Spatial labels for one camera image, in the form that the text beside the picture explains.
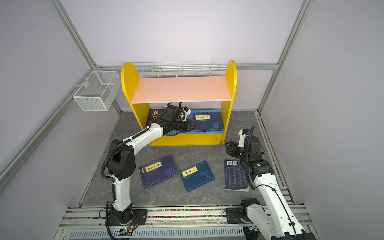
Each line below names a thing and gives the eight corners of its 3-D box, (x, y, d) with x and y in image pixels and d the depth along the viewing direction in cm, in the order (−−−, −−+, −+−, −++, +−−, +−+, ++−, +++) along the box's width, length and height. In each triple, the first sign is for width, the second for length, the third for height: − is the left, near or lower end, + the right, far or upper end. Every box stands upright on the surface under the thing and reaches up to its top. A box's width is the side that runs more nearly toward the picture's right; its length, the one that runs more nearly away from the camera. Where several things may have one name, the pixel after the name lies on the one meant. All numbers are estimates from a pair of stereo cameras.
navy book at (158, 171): (144, 189, 84) (142, 187, 81) (140, 169, 92) (138, 166, 89) (179, 174, 89) (178, 172, 87) (172, 156, 97) (171, 153, 94)
